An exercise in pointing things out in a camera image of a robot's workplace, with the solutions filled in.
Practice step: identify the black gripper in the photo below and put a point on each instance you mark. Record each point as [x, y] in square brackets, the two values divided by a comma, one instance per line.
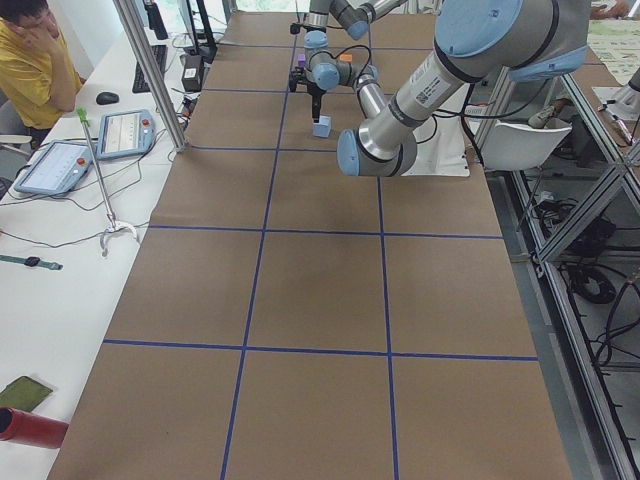
[315, 93]

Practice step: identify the blue foam block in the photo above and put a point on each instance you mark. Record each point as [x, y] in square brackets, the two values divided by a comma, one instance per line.
[322, 127]

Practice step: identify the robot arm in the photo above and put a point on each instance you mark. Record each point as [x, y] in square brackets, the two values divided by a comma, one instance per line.
[535, 39]
[354, 20]

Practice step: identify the blue teach pendant far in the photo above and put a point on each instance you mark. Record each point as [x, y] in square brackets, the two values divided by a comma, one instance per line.
[125, 134]

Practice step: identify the blue teach pendant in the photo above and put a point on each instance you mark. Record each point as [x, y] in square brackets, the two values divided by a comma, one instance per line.
[125, 134]
[58, 168]

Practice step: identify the white plastic chair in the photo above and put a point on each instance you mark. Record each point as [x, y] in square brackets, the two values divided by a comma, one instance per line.
[516, 146]

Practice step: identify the black computer mouse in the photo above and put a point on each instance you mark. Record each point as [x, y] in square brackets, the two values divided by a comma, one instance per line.
[107, 98]

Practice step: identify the reacher grabber stick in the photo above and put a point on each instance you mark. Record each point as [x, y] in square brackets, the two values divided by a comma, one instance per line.
[114, 225]

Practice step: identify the blue teach pendant near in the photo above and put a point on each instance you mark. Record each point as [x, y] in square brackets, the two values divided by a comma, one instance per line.
[58, 168]

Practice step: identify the person in yellow shirt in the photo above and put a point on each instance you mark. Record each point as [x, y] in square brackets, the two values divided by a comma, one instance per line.
[37, 73]

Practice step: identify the green smartwatch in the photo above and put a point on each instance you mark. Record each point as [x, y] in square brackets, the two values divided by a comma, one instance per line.
[31, 262]

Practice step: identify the green cloth pouch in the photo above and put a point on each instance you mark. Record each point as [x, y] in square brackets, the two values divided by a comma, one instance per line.
[24, 393]

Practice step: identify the red cylinder bottle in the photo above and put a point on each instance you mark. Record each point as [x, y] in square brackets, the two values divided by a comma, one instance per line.
[29, 429]

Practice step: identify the aluminium frame post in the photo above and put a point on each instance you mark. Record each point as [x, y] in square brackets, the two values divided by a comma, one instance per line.
[138, 40]

